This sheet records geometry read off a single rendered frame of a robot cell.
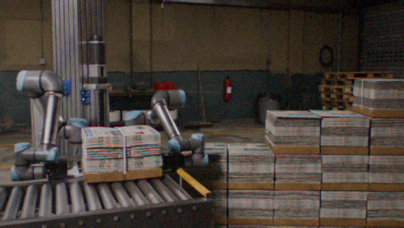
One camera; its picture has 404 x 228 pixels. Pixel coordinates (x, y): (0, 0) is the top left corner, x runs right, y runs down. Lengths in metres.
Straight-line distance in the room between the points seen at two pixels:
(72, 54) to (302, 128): 1.54
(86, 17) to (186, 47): 6.68
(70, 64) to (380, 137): 2.02
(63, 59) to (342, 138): 1.86
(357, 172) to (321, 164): 0.23
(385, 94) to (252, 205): 1.06
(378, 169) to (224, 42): 7.39
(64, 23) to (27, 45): 6.11
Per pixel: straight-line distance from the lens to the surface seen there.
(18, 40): 8.90
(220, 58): 9.62
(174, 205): 1.67
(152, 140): 2.01
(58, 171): 2.18
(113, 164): 2.00
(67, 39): 2.77
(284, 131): 2.48
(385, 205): 2.76
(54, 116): 2.15
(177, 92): 2.53
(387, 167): 2.70
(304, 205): 2.61
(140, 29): 8.99
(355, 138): 2.59
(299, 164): 2.54
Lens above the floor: 1.35
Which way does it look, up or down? 6 degrees down
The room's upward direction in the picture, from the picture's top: straight up
